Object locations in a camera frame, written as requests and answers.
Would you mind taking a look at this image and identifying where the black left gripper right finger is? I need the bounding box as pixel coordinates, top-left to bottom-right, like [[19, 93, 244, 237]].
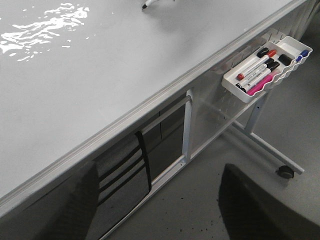
[[218, 163, 320, 240]]

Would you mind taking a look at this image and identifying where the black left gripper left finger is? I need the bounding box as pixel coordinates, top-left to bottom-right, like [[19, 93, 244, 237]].
[[34, 162, 99, 240]]

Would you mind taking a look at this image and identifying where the black and white whiteboard marker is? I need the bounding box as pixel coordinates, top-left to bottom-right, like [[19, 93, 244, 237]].
[[142, 0, 158, 10]]

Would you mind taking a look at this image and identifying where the white whiteboard table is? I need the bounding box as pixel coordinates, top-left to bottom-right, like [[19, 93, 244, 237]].
[[0, 0, 302, 216]]

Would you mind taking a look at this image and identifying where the black caster wheel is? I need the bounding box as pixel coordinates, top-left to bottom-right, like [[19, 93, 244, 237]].
[[276, 165, 295, 179]]

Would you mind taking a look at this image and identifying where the grey fabric hanging organiser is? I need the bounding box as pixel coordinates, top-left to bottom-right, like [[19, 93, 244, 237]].
[[94, 131, 152, 225]]

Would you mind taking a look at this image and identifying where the white metal table leg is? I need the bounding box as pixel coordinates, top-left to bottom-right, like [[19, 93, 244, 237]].
[[232, 92, 305, 175]]

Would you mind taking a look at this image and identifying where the pink marker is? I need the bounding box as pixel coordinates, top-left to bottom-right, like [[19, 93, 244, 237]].
[[247, 73, 276, 96]]

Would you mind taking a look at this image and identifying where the black capped marker lower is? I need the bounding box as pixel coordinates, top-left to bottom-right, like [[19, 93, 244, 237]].
[[238, 61, 280, 93]]

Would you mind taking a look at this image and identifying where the black capped marker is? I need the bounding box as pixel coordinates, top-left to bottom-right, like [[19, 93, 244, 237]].
[[238, 61, 280, 93], [235, 58, 274, 87]]

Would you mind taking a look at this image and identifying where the black capped marker upper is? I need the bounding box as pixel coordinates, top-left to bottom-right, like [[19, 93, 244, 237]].
[[235, 58, 274, 87]]

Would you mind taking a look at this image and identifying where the red capped marker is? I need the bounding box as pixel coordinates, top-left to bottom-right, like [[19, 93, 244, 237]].
[[236, 49, 277, 81]]

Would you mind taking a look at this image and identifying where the white plastic marker tray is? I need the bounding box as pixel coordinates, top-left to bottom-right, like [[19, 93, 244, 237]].
[[221, 36, 313, 103]]

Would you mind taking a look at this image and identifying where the black magnetic eraser block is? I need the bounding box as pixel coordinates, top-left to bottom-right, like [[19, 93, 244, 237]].
[[278, 54, 293, 66]]

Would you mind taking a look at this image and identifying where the black marker cap in tray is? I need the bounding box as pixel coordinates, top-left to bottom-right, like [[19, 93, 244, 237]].
[[256, 47, 270, 58]]

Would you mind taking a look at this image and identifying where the blue capped marker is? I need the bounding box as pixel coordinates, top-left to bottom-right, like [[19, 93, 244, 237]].
[[295, 50, 309, 63]]

